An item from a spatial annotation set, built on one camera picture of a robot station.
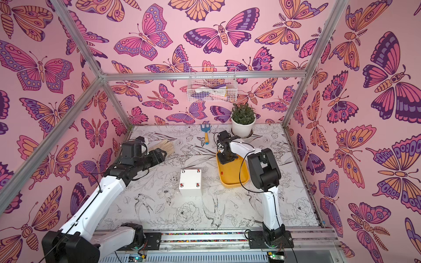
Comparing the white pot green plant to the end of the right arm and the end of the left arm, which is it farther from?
the end of the left arm

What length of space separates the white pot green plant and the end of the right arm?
0.23m

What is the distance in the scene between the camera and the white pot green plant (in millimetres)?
1048

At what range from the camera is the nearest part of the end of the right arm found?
771mm
